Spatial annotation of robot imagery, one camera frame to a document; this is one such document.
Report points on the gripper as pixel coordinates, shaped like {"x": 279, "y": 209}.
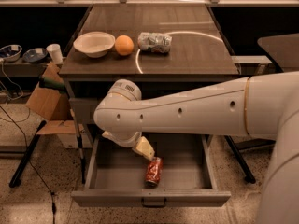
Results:
{"x": 128, "y": 140}

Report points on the red coke can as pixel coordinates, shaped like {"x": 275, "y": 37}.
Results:
{"x": 153, "y": 174}

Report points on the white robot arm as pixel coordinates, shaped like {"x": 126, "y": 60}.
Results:
{"x": 265, "y": 106}

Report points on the open lower drawer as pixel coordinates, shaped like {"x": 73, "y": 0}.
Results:
{"x": 116, "y": 175}

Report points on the closed upper drawer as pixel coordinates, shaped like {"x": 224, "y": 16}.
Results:
{"x": 84, "y": 109}

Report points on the grey drawer cabinet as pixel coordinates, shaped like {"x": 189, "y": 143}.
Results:
{"x": 198, "y": 53}

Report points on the green white crumpled can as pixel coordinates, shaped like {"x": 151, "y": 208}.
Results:
{"x": 154, "y": 42}

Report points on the black white striped pole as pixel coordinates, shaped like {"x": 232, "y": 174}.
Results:
{"x": 80, "y": 146}

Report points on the brown cardboard box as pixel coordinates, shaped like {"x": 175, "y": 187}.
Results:
{"x": 54, "y": 107}

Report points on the orange fruit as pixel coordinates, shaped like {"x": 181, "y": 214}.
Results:
{"x": 124, "y": 45}

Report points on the black tripod leg right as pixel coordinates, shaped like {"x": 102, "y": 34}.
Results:
{"x": 249, "y": 177}

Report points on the black tripod leg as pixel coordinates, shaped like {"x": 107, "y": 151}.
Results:
{"x": 249, "y": 177}
{"x": 16, "y": 178}

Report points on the white paper bowl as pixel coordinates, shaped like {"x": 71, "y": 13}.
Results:
{"x": 94, "y": 44}

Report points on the white paper cup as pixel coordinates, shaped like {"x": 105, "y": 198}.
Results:
{"x": 55, "y": 53}

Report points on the black tripod leg left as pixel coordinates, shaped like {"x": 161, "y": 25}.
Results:
{"x": 16, "y": 178}

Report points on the blue bowl right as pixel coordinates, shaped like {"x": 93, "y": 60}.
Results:
{"x": 34, "y": 56}

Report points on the blue bowl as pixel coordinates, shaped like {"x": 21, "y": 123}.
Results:
{"x": 34, "y": 56}
{"x": 10, "y": 53}

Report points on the blue bowl left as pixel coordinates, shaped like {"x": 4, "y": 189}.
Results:
{"x": 10, "y": 53}

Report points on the green handled tool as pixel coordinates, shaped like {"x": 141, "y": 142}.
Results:
{"x": 45, "y": 82}

